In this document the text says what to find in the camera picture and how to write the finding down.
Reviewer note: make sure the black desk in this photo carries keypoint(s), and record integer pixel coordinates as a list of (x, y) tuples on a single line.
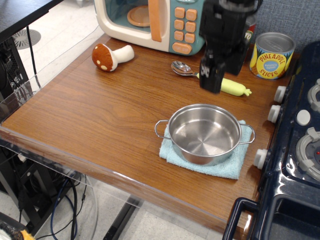
[(15, 15)]

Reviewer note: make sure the spoon with green handle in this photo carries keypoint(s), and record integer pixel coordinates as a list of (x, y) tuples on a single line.
[(227, 86)]

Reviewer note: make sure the stainless steel pot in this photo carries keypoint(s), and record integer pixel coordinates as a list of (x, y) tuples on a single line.
[(205, 134)]

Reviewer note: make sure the light blue folded towel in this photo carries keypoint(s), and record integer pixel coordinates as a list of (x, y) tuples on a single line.
[(230, 168)]

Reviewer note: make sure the tomato sauce can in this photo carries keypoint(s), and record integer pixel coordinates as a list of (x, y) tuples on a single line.
[(251, 22)]

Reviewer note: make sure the pineapple slices can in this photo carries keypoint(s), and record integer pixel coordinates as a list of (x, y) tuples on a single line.
[(272, 54)]

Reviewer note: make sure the toy microwave oven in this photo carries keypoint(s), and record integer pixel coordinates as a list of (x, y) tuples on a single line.
[(166, 25)]

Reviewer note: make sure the dark blue toy stove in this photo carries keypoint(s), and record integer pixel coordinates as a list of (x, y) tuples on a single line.
[(288, 206)]

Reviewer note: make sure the yellow plush toy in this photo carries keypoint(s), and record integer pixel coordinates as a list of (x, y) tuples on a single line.
[(8, 232)]

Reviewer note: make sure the plush brown mushroom toy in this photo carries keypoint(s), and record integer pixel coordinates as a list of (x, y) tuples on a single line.
[(107, 60)]

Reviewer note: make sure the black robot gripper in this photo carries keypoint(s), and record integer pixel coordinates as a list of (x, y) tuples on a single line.
[(223, 27)]

